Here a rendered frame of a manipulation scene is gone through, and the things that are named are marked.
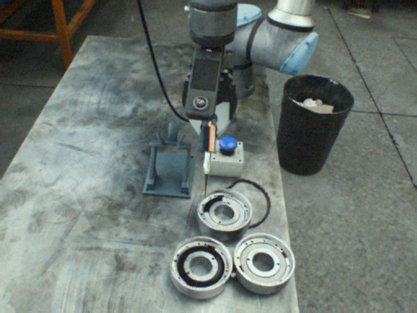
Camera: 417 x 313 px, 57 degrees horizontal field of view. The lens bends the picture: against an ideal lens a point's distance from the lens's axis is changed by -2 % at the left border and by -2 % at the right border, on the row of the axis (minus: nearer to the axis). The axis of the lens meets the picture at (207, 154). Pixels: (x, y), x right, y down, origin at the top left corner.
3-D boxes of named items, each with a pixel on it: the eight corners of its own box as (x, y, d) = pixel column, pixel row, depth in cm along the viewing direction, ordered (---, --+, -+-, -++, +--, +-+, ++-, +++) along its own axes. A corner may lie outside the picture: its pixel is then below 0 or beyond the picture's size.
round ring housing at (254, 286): (272, 240, 75) (276, 226, 72) (300, 286, 68) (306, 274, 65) (221, 255, 71) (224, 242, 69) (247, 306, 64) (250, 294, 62)
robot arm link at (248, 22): (224, 41, 114) (229, -6, 105) (266, 55, 109) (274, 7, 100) (203, 56, 106) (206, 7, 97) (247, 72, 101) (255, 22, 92)
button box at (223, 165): (241, 178, 86) (243, 161, 83) (208, 175, 86) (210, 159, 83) (240, 153, 92) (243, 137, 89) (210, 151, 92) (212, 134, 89)
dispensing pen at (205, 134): (195, 197, 70) (202, 106, 72) (198, 197, 75) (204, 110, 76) (208, 198, 70) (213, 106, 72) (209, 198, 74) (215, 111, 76)
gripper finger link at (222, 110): (234, 121, 78) (231, 81, 71) (232, 141, 73) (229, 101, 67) (219, 121, 78) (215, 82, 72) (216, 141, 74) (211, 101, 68)
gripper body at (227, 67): (234, 78, 73) (239, 16, 64) (230, 106, 66) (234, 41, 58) (194, 75, 73) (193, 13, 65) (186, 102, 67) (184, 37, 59)
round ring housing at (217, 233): (254, 241, 74) (258, 228, 71) (199, 246, 72) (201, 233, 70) (243, 200, 82) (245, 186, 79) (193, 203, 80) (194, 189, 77)
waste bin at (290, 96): (335, 182, 201) (362, 116, 172) (270, 178, 200) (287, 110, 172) (323, 140, 226) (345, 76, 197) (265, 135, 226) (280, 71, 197)
